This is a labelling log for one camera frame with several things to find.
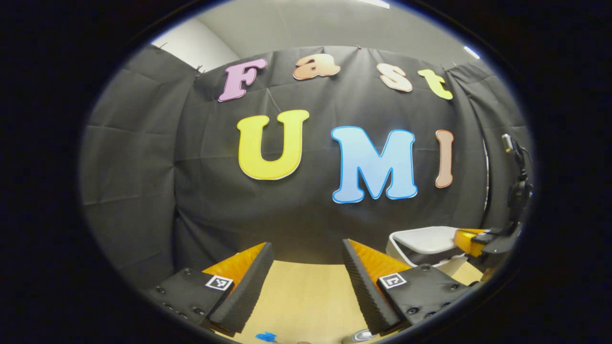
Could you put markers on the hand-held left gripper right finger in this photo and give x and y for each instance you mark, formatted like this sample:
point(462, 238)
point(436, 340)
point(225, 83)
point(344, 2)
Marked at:
point(366, 291)

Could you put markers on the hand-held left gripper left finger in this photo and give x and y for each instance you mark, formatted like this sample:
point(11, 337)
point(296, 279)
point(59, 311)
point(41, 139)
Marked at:
point(248, 286)

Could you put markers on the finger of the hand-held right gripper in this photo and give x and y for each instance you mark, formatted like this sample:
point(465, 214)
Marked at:
point(487, 241)

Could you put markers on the silver pop can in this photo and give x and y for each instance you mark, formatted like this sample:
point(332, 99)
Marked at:
point(359, 336)

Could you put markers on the blue paper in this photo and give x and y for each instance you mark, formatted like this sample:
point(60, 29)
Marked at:
point(266, 337)

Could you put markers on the white desktop garbage bin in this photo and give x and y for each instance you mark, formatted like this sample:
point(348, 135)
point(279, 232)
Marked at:
point(420, 241)

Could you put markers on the wooden desktop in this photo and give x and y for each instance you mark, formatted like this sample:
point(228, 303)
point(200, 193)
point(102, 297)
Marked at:
point(306, 296)

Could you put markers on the black backdrop cloth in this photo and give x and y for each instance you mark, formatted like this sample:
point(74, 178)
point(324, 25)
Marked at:
point(215, 191)

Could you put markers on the small ceiling light panel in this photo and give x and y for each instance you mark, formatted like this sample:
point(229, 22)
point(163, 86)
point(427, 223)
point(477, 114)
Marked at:
point(471, 52)

